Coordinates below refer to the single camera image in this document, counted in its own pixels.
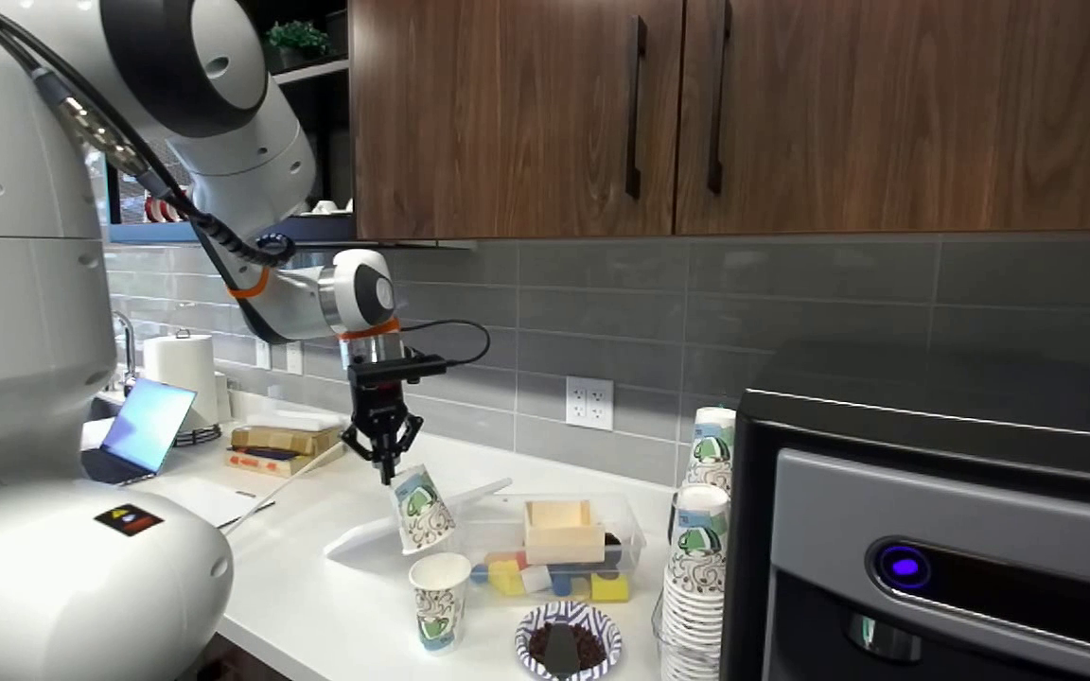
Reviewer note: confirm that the short stack of paper cups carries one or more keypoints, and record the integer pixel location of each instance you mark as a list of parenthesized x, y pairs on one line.
[(694, 590)]

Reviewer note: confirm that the red and white book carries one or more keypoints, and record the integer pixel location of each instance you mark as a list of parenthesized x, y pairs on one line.
[(264, 464)]

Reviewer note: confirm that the dark coffee grounds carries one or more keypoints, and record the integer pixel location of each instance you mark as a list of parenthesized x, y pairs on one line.
[(565, 648)]

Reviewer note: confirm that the blue block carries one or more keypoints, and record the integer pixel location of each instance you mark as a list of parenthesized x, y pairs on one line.
[(479, 571), (569, 581)]

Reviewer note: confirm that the tall stack of paper cups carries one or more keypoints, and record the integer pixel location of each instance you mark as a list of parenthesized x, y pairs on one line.
[(712, 439)]

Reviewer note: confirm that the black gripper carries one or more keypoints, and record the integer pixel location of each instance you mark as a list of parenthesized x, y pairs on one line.
[(380, 401)]

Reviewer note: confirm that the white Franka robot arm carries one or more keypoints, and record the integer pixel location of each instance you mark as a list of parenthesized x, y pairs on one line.
[(16, 252)]

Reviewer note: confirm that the large yellow block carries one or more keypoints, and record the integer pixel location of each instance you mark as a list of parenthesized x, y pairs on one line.
[(510, 577)]

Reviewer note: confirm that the printed paper cup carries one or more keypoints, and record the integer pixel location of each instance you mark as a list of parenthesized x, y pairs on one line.
[(442, 602), (420, 507)]

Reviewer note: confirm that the white wall outlet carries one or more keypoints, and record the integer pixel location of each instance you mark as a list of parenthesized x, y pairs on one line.
[(294, 362), (589, 401), (264, 354)]

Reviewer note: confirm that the white paper towel roll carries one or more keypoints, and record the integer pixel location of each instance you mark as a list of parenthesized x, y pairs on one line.
[(183, 365)]

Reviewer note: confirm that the white paper sheets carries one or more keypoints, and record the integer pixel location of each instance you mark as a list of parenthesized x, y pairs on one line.
[(223, 495)]

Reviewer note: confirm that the small yellow block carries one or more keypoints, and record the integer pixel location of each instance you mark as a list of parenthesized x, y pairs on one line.
[(609, 587)]

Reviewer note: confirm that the clear plastic container lid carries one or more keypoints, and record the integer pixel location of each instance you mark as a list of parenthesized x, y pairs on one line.
[(362, 542)]

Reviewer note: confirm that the blue patterned paper bowl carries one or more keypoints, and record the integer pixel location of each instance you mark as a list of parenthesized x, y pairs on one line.
[(524, 643)]

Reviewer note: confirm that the green plant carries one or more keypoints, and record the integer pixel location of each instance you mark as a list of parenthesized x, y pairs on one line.
[(300, 44)]

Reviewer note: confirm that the wooden tray box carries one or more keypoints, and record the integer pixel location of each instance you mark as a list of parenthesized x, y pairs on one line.
[(284, 439)]

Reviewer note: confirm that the wooden cupboard door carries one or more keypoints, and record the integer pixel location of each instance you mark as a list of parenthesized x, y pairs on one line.
[(925, 116), (510, 116)]

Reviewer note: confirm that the small wooden box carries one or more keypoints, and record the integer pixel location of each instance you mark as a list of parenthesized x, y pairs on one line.
[(565, 536)]

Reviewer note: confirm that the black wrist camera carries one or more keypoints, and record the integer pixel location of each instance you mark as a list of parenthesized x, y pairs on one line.
[(419, 367)]

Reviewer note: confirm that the grey coffee machine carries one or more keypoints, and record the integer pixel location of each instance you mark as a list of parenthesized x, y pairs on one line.
[(947, 555)]

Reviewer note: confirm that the upright printed paper cup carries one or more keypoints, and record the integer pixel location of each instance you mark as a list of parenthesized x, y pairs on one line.
[(442, 602)]

